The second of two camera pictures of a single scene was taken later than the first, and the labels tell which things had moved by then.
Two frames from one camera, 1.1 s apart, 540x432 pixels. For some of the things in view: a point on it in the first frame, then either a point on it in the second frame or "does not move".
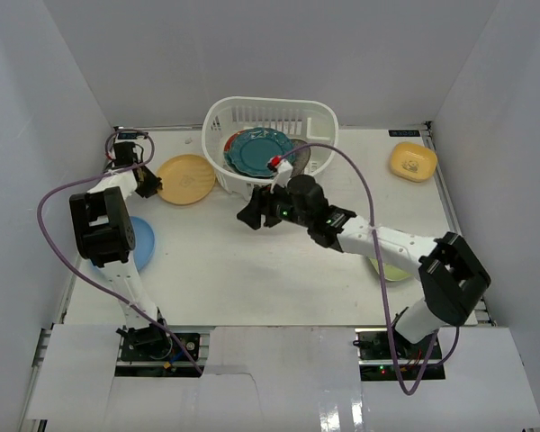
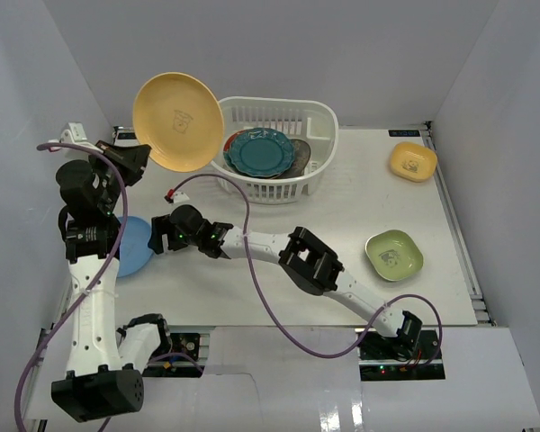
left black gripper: [145, 181] to [129, 157]
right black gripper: [262, 202] to [162, 226]
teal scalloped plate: [251, 149] does not move
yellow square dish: [413, 162] does not move
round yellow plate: [185, 178] to [181, 120]
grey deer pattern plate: [301, 157] does not move
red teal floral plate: [227, 155] does not move
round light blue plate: [144, 242] does not move
